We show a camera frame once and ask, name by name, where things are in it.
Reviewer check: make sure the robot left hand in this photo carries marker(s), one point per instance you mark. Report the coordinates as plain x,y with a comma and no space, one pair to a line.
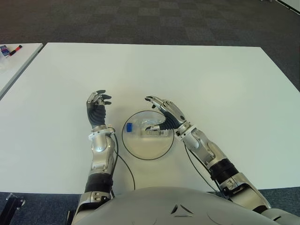
97,114

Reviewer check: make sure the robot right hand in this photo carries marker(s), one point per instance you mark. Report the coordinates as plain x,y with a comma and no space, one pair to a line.
172,112

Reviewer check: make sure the clear water bottle blue cap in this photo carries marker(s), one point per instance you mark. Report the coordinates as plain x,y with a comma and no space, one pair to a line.
150,131

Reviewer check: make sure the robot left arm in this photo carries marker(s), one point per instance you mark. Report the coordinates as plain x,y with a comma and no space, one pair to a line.
99,161

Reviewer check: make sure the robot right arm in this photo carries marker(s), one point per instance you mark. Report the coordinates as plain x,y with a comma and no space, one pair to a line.
222,164

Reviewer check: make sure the white plate black rim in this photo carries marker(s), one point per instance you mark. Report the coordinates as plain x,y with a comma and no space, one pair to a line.
147,147

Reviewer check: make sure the white side table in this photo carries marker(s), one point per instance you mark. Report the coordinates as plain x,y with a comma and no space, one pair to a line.
18,63

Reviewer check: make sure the grey robot torso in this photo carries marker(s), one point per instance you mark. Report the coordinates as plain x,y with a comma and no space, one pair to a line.
164,206

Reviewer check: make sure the red black screwdriver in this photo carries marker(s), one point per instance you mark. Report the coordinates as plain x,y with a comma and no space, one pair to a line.
15,49

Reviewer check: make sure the blue white packet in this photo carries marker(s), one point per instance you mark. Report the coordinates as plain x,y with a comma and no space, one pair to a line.
3,50

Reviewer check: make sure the black metal stand foot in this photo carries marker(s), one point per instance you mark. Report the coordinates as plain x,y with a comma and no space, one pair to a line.
15,201

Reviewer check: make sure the white panel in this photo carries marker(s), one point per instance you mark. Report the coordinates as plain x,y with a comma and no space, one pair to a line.
293,3

